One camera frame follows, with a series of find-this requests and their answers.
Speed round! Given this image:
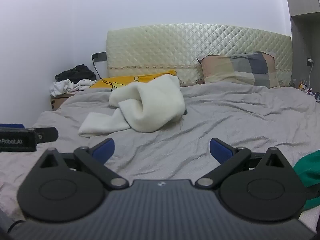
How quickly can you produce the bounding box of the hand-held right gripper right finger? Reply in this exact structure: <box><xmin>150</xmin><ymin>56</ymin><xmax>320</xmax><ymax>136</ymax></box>
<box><xmin>196</xmin><ymin>137</ymin><xmax>292</xmax><ymax>190</ymax></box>

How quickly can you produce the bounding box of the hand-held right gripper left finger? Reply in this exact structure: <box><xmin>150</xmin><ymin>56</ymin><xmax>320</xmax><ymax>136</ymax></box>
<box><xmin>37</xmin><ymin>138</ymin><xmax>129</xmax><ymax>190</ymax></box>

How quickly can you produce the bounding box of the white clothes pile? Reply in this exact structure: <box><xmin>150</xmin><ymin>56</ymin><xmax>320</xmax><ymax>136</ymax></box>
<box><xmin>50</xmin><ymin>78</ymin><xmax>97</xmax><ymax>97</ymax></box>

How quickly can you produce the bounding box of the black clothes pile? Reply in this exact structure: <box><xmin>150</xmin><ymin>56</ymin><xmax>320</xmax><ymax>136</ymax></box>
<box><xmin>55</xmin><ymin>64</ymin><xmax>97</xmax><ymax>82</ymax></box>

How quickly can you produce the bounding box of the white textured bed sheet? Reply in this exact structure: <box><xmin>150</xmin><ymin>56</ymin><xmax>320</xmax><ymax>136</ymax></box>
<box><xmin>0</xmin><ymin>135</ymin><xmax>320</xmax><ymax>233</ymax></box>

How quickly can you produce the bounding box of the cardboard box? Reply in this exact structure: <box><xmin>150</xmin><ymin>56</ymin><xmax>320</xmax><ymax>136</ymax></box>
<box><xmin>50</xmin><ymin>92</ymin><xmax>76</xmax><ymax>111</ymax></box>

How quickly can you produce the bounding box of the grey bed cover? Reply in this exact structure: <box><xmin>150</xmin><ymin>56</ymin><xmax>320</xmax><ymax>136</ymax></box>
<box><xmin>32</xmin><ymin>81</ymin><xmax>320</xmax><ymax>183</ymax></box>

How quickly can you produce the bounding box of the yellow pillow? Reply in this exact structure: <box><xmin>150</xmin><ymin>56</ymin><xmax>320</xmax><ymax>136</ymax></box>
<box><xmin>89</xmin><ymin>69</ymin><xmax>178</xmax><ymax>92</ymax></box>

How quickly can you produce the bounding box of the plaid pillow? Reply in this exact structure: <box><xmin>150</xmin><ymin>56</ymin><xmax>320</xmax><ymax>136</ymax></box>
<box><xmin>197</xmin><ymin>51</ymin><xmax>280</xmax><ymax>89</ymax></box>

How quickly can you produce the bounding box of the green cloth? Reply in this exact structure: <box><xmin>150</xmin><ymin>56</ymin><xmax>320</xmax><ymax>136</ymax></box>
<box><xmin>292</xmin><ymin>149</ymin><xmax>320</xmax><ymax>211</ymax></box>

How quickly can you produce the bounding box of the grey socket plate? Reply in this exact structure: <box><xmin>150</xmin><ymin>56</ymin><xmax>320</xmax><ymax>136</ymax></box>
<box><xmin>91</xmin><ymin>51</ymin><xmax>107</xmax><ymax>64</ymax></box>

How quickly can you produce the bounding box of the group of small bottles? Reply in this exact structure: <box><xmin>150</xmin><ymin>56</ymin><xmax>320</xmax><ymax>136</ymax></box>
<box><xmin>290</xmin><ymin>78</ymin><xmax>320</xmax><ymax>101</ymax></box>

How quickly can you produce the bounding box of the cream quilted headboard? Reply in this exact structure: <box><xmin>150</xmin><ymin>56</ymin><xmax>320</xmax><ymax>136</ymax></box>
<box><xmin>106</xmin><ymin>23</ymin><xmax>293</xmax><ymax>87</ymax></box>

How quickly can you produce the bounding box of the black cable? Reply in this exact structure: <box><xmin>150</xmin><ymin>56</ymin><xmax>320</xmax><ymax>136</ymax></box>
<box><xmin>92</xmin><ymin>54</ymin><xmax>118</xmax><ymax>92</ymax></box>

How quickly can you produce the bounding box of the white charger cable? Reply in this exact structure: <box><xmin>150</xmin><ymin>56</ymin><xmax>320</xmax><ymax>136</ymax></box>
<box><xmin>307</xmin><ymin>64</ymin><xmax>314</xmax><ymax>88</ymax></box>

